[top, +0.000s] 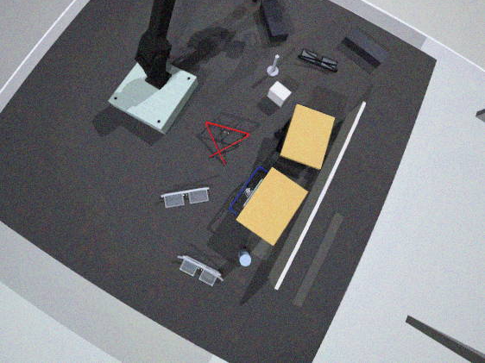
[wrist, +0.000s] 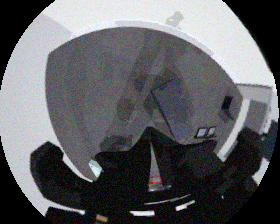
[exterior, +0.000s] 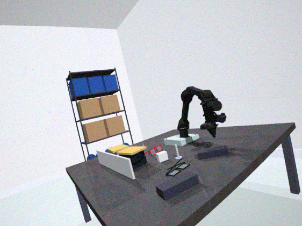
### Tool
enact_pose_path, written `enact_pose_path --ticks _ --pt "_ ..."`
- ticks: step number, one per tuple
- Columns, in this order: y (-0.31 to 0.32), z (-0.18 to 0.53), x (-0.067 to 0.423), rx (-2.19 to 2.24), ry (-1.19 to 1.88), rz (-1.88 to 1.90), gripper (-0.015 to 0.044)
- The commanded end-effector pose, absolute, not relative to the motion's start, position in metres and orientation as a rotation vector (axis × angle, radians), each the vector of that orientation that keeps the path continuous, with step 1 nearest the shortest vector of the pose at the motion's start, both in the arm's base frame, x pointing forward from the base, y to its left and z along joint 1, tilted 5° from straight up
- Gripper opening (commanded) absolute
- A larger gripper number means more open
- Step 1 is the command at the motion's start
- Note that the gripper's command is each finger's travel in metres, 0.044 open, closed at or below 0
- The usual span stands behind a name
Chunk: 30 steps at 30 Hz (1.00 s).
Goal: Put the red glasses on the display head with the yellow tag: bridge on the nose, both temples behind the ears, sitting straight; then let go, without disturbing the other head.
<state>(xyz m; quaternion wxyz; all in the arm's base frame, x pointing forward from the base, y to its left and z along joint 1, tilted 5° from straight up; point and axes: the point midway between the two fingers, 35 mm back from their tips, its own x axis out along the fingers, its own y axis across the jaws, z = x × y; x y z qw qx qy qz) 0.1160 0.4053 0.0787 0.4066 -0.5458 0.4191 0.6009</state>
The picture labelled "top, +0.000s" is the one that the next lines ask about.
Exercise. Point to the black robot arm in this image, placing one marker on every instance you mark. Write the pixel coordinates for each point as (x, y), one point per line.
(154, 49)

